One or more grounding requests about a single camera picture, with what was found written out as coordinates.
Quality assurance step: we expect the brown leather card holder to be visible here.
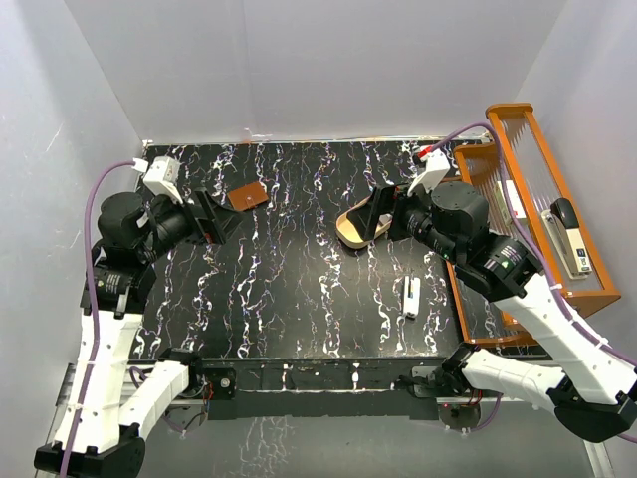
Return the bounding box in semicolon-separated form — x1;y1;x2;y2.
228;181;269;211

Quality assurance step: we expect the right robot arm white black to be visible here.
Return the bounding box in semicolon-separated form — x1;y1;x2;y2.
336;182;636;443

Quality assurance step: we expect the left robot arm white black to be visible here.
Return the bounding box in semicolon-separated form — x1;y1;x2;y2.
34;188;242;477

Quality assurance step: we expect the beige oval tray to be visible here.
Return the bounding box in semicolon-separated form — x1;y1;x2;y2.
334;193;399;250

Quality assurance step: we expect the white staple box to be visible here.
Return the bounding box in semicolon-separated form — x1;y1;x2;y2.
495;179;529;226

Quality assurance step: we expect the orange wooden tiered shelf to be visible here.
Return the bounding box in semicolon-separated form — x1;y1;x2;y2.
453;103;621;318

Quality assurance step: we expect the black beige stapler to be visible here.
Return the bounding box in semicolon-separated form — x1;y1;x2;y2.
540;197;592;280

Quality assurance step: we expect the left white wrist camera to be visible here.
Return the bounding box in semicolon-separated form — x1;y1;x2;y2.
142;156;183;205

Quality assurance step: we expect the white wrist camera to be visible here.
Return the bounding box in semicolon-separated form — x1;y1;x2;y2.
407;146;450;196
142;156;183;205

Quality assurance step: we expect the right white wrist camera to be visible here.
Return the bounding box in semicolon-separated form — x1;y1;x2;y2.
407;146;450;196

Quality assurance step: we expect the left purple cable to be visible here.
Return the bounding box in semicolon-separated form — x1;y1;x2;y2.
59;157;150;478

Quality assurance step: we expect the purple cable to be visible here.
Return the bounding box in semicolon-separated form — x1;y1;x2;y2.
420;121;637;444
59;157;150;478

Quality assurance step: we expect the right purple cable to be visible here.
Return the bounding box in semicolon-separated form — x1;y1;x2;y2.
420;121;637;444

